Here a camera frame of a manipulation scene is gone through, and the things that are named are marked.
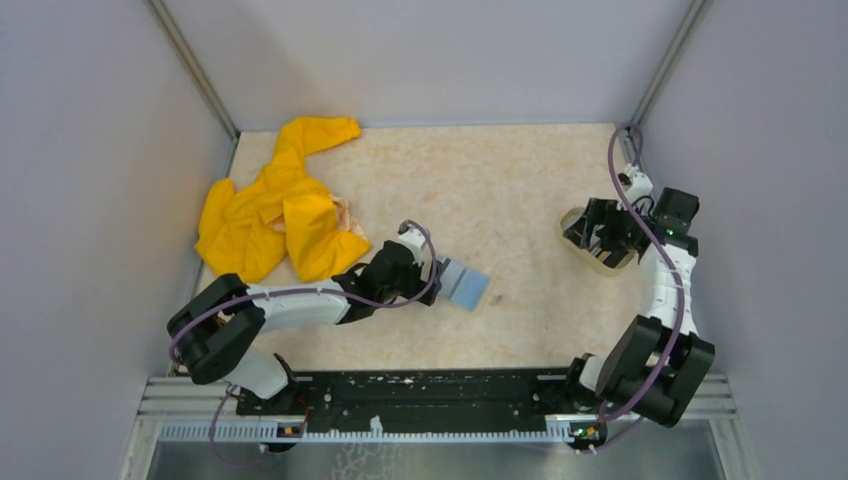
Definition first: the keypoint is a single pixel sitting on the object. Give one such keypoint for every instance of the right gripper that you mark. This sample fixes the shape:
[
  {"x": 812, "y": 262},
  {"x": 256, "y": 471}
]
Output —
[{"x": 599, "y": 212}]

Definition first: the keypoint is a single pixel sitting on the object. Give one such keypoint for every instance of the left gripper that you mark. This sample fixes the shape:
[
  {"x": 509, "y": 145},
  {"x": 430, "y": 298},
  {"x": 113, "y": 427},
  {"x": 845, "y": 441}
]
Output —
[{"x": 419, "y": 284}]

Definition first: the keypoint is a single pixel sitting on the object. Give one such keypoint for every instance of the clear plastic card holder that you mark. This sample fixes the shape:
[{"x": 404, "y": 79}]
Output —
[{"x": 462, "y": 285}]

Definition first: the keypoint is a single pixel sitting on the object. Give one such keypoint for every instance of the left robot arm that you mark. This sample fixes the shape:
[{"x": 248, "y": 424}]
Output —
[{"x": 213, "y": 335}]

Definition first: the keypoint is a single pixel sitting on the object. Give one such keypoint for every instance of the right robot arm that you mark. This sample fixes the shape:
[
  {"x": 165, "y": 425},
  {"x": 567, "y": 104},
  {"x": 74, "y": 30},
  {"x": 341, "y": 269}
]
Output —
[{"x": 660, "y": 361}]

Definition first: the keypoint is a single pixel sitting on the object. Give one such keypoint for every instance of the beige oval tray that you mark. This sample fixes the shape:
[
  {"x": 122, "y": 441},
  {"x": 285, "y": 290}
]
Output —
[{"x": 607, "y": 264}]

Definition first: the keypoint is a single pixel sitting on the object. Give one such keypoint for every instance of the yellow cloth garment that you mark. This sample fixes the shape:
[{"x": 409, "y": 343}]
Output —
[{"x": 285, "y": 213}]

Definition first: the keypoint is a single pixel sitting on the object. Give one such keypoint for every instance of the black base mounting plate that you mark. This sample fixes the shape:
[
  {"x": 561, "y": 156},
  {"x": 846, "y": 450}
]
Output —
[{"x": 449, "y": 418}]

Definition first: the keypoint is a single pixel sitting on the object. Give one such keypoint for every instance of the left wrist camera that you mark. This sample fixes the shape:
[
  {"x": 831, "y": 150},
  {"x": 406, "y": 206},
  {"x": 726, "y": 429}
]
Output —
[{"x": 415, "y": 239}]

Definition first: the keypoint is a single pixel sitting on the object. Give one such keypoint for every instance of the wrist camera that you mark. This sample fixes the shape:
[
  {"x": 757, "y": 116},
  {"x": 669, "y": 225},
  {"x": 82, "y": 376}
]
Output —
[
  {"x": 636, "y": 183},
  {"x": 415, "y": 239}
]

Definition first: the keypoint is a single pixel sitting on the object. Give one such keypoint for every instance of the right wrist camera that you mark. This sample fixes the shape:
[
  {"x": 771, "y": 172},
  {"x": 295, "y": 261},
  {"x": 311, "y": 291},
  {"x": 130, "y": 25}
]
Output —
[{"x": 636, "y": 183}]

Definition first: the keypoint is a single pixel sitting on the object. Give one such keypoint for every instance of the white slotted cable duct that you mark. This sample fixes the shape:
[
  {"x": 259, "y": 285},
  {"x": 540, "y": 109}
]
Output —
[{"x": 270, "y": 432}]

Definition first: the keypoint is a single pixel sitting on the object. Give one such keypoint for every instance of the aluminium frame rail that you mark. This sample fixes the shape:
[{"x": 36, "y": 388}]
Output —
[{"x": 523, "y": 391}]

